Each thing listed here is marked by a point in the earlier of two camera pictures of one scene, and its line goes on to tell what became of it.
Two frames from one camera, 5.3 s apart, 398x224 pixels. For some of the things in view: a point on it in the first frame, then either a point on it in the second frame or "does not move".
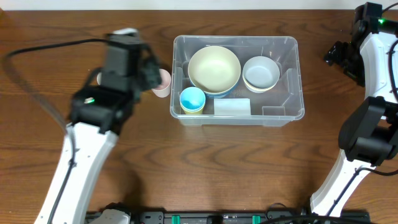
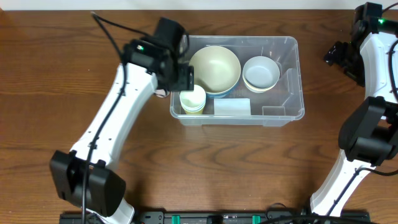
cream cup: (99, 78) -> (193, 101)
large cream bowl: (214, 70) does not move
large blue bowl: (219, 95) does not move
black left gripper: (150, 76) -> (185, 78)
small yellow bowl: (260, 83) does not move
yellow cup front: (199, 112) does not move
